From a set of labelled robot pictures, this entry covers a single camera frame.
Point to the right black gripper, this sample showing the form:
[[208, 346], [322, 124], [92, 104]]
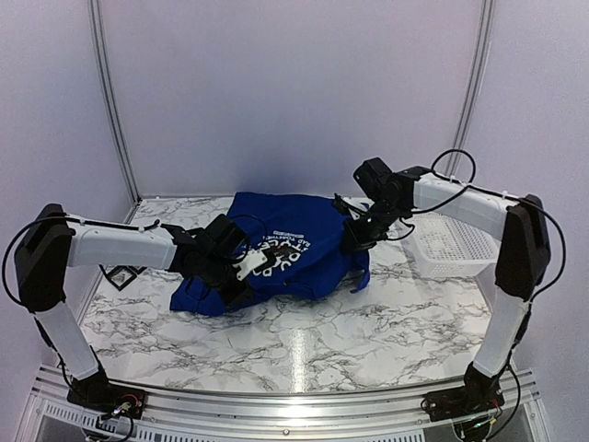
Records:
[[358, 241]]

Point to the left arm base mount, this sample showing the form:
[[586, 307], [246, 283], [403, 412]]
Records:
[[100, 394]]

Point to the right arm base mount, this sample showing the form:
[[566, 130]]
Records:
[[459, 402]]

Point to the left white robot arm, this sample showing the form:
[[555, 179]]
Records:
[[219, 255]]

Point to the aluminium corner post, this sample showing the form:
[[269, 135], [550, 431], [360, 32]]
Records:
[[476, 74], [98, 35]]

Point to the white plastic basket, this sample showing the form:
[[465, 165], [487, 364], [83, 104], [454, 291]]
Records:
[[443, 247]]

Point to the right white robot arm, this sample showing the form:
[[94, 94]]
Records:
[[521, 226]]

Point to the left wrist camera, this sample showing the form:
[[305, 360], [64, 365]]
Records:
[[251, 261]]

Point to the left aluminium corner post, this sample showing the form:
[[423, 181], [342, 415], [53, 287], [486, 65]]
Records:
[[98, 35]]

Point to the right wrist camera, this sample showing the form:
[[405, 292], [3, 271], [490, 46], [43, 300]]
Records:
[[349, 207]]

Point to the right aluminium corner post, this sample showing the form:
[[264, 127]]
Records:
[[476, 74]]

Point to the aluminium front rail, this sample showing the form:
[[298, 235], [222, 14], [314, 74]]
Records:
[[395, 414]]

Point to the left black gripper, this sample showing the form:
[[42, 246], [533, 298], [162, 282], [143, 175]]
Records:
[[243, 292]]

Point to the blue printed t-shirt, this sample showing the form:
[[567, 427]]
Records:
[[303, 234]]

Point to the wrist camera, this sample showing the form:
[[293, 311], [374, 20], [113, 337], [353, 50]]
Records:
[[349, 207], [251, 261]]

